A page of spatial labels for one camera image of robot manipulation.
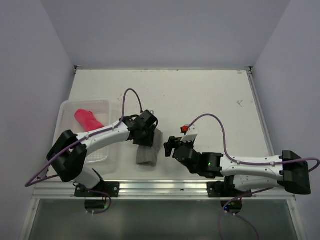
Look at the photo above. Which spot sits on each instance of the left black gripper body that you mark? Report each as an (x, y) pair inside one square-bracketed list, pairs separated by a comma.
[(147, 137)]

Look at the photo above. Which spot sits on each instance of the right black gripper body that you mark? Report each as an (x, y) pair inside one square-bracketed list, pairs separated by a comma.
[(188, 145)]

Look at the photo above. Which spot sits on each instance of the grey towel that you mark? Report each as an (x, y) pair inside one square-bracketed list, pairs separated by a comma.
[(148, 156)]

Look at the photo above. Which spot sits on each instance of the pink towel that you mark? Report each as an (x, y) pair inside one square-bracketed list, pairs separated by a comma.
[(87, 120)]

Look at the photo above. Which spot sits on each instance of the clear plastic basket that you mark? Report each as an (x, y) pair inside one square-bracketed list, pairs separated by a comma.
[(104, 111)]

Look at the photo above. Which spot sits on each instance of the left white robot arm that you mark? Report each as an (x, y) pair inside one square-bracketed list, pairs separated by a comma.
[(69, 153)]

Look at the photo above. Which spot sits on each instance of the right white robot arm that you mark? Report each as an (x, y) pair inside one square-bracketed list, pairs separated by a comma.
[(287, 171)]

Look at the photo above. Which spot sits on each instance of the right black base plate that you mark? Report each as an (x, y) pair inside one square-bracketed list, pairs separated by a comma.
[(221, 189)]

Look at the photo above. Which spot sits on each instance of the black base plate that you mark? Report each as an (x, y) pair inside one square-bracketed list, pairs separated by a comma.
[(111, 188), (221, 189)]

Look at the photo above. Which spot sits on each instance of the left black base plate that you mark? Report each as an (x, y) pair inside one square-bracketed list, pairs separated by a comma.
[(111, 188)]

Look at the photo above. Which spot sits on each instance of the aluminium mounting rail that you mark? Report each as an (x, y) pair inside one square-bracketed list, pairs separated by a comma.
[(131, 190)]

